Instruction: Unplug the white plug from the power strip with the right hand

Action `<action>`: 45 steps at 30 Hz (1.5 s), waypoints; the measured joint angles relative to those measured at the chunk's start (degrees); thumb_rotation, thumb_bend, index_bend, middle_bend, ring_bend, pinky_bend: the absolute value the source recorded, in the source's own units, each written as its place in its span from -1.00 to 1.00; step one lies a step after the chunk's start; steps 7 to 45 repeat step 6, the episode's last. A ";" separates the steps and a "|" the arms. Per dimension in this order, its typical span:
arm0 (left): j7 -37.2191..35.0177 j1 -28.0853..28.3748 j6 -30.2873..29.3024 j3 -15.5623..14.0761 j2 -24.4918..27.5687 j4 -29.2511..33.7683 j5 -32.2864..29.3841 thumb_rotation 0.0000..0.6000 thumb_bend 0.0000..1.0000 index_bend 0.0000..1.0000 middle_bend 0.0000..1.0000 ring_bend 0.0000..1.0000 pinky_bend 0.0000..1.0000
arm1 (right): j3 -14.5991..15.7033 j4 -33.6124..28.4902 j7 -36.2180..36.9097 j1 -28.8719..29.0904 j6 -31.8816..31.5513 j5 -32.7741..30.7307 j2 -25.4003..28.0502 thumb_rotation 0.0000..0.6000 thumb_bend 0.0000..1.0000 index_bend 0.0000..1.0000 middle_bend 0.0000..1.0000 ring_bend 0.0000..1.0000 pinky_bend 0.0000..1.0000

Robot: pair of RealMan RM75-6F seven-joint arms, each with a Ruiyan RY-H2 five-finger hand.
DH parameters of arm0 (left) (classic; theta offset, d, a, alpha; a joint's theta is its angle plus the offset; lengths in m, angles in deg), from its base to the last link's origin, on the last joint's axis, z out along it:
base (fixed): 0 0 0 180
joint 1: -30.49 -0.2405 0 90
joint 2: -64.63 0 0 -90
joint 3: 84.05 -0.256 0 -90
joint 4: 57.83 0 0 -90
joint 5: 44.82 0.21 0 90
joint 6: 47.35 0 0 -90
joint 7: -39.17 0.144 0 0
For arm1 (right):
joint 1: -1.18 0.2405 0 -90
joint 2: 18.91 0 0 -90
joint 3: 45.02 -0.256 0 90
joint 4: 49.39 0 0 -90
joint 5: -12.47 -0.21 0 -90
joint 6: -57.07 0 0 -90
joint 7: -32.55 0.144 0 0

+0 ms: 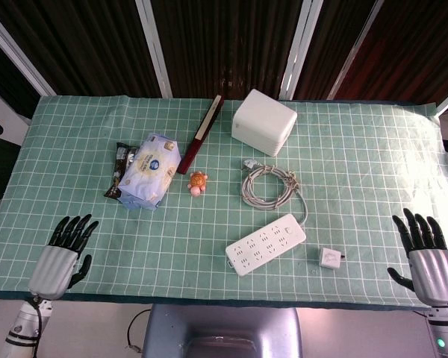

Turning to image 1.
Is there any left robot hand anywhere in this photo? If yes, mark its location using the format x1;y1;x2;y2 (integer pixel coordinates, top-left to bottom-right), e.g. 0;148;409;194
28;214;100;301

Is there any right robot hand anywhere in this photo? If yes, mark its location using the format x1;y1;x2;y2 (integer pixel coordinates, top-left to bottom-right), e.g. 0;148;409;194
387;207;448;307

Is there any white charger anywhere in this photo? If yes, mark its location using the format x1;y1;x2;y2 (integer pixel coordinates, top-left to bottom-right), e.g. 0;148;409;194
318;246;347;269

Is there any white power strip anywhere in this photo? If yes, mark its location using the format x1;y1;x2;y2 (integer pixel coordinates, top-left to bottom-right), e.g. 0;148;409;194
225;213;308;277

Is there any dark snack wrapper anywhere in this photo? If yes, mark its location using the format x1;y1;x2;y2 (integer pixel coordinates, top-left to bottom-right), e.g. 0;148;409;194
103;142;140;199

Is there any green checked tablecloth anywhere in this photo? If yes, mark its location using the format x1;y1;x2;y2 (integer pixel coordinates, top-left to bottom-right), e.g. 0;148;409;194
0;95;448;310

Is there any blue tissue pack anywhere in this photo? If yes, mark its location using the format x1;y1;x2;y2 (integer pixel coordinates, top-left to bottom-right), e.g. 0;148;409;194
118;134;183;212

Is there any pink turtle toy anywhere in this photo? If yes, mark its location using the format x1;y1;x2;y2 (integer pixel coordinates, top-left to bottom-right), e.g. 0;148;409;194
187;171;209;197

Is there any dark red folded fan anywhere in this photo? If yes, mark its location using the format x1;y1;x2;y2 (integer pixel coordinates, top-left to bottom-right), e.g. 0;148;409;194
176;95;225;175

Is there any white ribbed box appliance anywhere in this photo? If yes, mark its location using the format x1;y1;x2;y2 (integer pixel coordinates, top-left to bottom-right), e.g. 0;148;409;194
231;88;299;157

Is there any black floor cable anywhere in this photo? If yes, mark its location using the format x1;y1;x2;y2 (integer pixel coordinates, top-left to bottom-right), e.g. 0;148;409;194
125;307;152;352

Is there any white cable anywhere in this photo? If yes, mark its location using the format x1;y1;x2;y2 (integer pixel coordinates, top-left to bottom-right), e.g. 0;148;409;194
240;158;309;227

